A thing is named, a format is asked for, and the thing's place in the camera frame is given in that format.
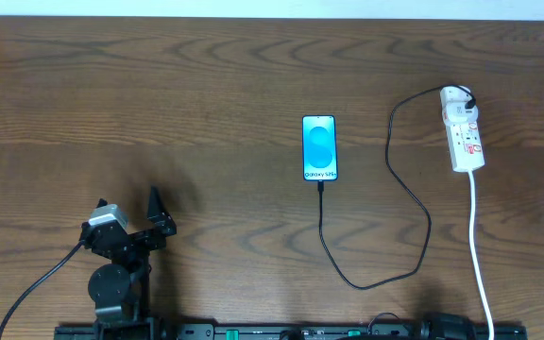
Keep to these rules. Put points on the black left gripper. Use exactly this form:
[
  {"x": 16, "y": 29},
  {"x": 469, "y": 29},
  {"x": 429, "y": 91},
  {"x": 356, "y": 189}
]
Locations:
[{"x": 136, "y": 237}]

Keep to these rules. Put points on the blue Galaxy smartphone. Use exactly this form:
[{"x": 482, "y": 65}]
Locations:
[{"x": 319, "y": 149}]

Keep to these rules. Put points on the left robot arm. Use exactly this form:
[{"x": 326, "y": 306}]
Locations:
[{"x": 120, "y": 289}]

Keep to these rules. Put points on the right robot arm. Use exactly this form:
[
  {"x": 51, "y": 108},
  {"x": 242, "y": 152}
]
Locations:
[{"x": 434, "y": 326}]

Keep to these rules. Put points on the white USB charger plug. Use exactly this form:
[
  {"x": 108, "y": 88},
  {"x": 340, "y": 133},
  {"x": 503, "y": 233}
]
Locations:
[{"x": 458, "y": 105}]

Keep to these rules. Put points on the white power strip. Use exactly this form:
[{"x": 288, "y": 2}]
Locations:
[{"x": 465, "y": 147}]

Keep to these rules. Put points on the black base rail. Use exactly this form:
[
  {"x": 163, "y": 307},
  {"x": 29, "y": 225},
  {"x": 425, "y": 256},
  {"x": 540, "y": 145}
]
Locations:
[{"x": 250, "y": 332}]

